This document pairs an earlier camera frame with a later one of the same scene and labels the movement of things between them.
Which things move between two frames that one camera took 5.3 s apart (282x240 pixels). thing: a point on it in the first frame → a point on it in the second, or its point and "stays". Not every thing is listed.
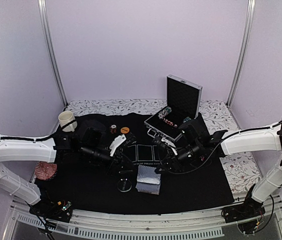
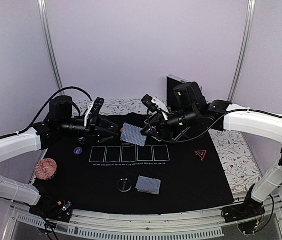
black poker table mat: x=118 y=163 stays
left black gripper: x=114 y=164 → x=92 y=133
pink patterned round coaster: x=44 y=171 stays
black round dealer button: x=124 y=185 stays
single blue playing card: x=148 y=174 → x=133 y=134
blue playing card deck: x=148 y=188 stays
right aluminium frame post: x=251 y=9 stays
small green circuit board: x=68 y=204 stays
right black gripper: x=175 y=164 → x=153 y=133
